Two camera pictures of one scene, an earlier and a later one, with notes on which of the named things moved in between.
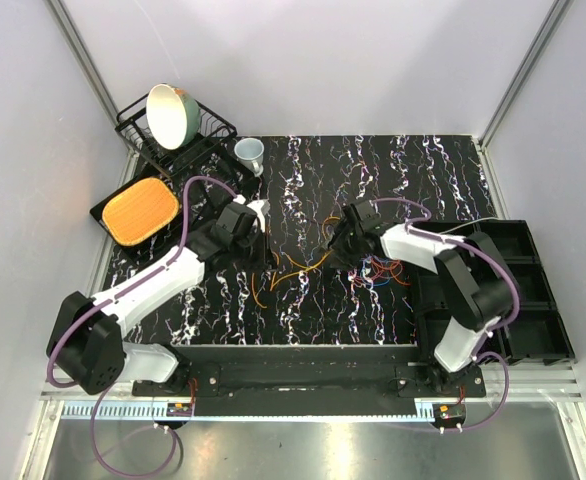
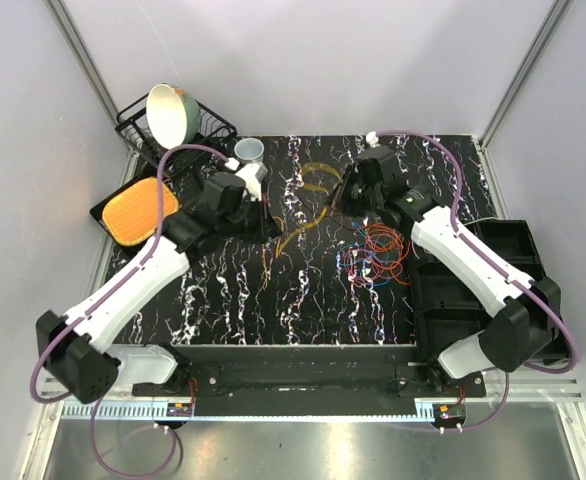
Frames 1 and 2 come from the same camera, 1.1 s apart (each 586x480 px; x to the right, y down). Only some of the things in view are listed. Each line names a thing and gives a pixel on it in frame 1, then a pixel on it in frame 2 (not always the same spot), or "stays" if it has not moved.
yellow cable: (273, 286) -> (312, 185)
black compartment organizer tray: (533, 335) stays
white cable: (465, 224) stays
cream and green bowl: (173, 116) stays
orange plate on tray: (140, 210) stays
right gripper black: (344, 259) -> (338, 201)
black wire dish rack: (214, 132) stays
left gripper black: (264, 260) -> (267, 230)
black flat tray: (98, 211) stays
